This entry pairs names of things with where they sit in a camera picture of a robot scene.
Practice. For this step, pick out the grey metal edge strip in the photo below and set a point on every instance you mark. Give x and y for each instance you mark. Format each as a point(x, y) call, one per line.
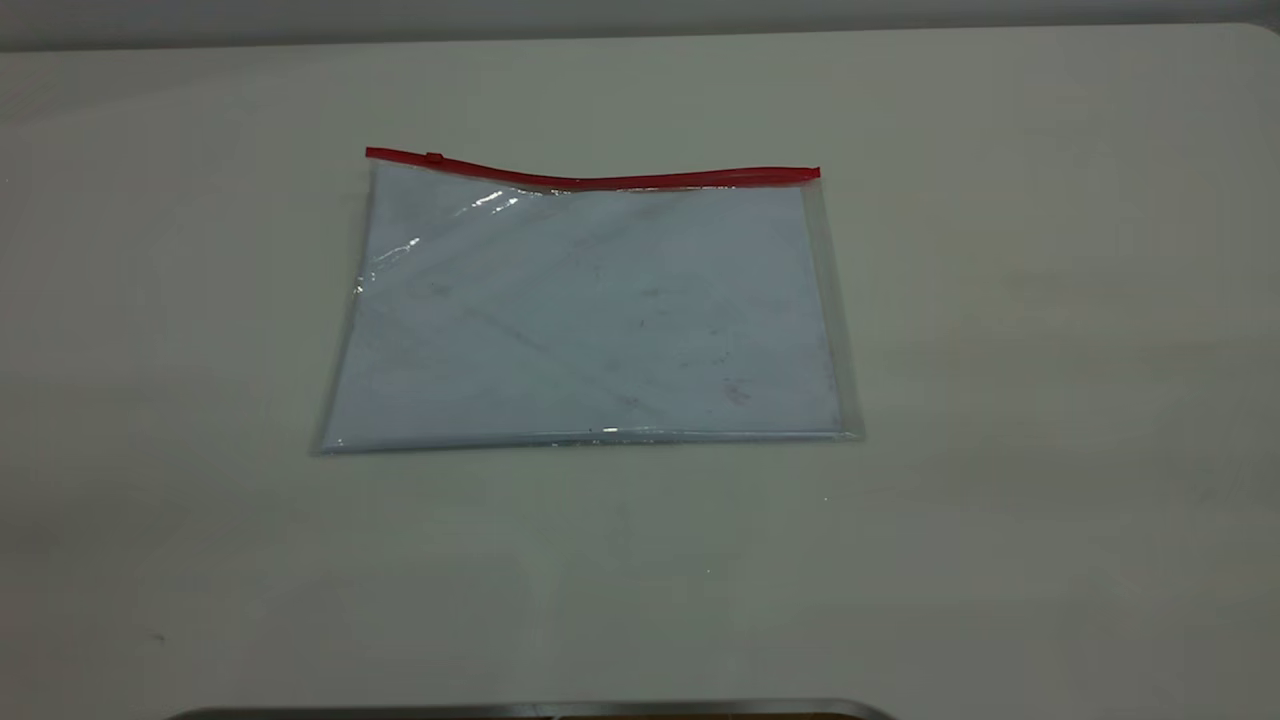
point(540, 712)

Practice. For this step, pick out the transparent zip bag red zipper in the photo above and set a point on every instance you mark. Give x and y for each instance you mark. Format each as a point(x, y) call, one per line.
point(600, 300)

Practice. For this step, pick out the white paper sheet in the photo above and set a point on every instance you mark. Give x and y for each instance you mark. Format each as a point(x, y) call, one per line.
point(580, 330)

